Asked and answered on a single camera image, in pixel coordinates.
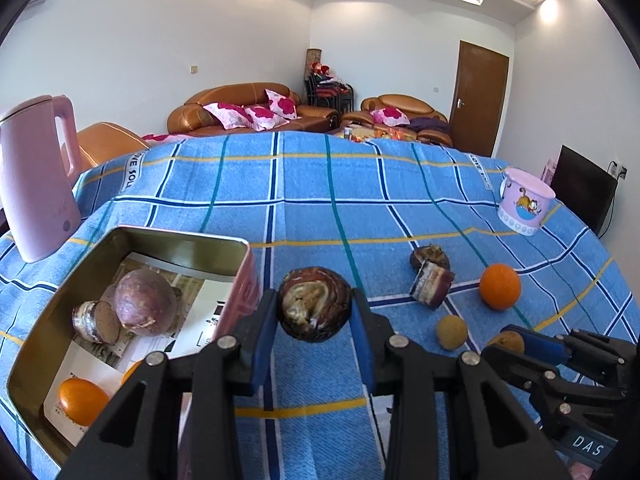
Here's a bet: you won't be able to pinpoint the black television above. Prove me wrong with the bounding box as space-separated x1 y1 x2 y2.
550 144 618 238

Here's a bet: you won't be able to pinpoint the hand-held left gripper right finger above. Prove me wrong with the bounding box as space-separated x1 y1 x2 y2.
350 287 573 480

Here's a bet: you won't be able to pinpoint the orange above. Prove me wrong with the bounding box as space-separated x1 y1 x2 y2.
58 378 111 427
479 263 522 310
120 359 146 387

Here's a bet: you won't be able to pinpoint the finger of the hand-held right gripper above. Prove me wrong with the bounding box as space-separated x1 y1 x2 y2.
509 326 573 365
481 346 563 396

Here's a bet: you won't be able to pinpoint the cut mangosteen half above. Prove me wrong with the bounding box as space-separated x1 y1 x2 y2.
409 260 457 310
71 300 122 345

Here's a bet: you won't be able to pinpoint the blue plaid tablecloth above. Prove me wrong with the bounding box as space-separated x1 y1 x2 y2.
0 130 640 480

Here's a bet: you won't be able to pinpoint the stacked black chairs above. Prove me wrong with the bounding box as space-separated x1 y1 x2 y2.
305 72 355 111

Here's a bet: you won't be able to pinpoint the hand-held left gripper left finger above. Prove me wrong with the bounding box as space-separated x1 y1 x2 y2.
55 287 281 480

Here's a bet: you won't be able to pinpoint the brown leather sofa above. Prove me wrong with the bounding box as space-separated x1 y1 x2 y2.
166 82 341 136

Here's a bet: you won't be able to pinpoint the pink metal tin box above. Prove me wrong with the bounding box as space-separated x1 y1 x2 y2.
6 226 262 480

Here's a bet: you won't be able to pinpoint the pile of colourful snacks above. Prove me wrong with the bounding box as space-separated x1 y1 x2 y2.
352 126 418 141

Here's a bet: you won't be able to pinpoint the orange leather armchair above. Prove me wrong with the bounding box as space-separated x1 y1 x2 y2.
75 121 151 171

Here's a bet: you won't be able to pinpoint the pink electric kettle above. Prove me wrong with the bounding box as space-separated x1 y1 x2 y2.
0 94 83 264

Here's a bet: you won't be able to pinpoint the purple cloth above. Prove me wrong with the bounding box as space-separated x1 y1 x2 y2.
407 116 448 133

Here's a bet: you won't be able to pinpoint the printed paper leaflet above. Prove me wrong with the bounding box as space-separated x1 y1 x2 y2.
42 251 236 448

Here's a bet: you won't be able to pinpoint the wooden coffee table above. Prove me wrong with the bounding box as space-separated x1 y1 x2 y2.
327 122 426 143

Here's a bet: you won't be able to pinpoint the brown wooden door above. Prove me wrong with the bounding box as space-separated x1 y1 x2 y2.
448 40 510 157

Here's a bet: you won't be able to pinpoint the pink cartoon bucket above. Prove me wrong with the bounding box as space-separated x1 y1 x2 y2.
496 167 556 237

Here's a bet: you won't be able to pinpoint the small brown kiwi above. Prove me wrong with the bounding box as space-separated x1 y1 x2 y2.
486 330 526 356
436 316 469 348

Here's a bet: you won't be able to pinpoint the pink floral pillow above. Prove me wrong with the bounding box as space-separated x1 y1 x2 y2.
202 102 251 130
372 106 410 127
244 105 288 131
265 89 301 120

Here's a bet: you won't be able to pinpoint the purple passion fruit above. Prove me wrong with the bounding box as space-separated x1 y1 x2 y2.
114 268 178 337

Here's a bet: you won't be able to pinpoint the brown leather loveseat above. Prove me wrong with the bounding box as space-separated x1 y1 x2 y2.
345 94 453 147

